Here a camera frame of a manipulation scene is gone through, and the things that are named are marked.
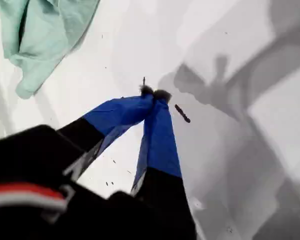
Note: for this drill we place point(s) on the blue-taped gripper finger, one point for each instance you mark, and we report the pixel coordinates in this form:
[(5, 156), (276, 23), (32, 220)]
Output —
[(115, 112), (160, 140)]

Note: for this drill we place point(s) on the pale green T-shirt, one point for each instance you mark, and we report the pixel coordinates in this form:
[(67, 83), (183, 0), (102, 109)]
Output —
[(45, 32)]

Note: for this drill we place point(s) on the small dark scrap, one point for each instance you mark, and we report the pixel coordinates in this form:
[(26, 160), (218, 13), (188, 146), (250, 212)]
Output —
[(182, 113)]

